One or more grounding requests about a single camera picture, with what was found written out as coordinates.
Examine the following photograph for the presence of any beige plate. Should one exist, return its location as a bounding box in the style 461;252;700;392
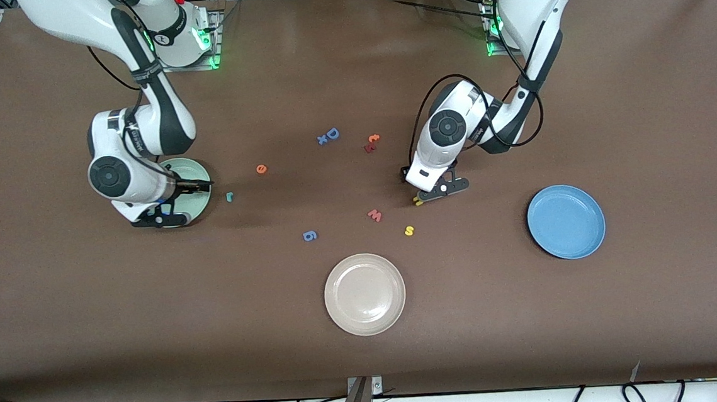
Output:
322;251;409;339

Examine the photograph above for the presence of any thin black base cable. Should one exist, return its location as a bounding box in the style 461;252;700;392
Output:
390;0;492;24

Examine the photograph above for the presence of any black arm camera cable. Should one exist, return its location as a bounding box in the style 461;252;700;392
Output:
82;0;174;185
396;0;548;168

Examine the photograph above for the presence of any brown table cover mat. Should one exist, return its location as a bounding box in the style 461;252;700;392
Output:
0;0;717;402

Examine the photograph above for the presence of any small metal bracket plate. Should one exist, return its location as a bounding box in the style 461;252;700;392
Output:
346;375;385;398

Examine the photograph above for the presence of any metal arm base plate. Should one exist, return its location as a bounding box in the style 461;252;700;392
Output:
481;0;516;58
152;9;224;74

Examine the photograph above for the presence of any pale green plate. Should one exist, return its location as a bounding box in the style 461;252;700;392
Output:
152;156;215;230

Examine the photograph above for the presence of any looped black floor cable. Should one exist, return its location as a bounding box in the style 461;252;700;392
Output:
621;381;651;402

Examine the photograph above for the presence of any blue plate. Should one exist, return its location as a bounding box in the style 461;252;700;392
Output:
525;182;609;263

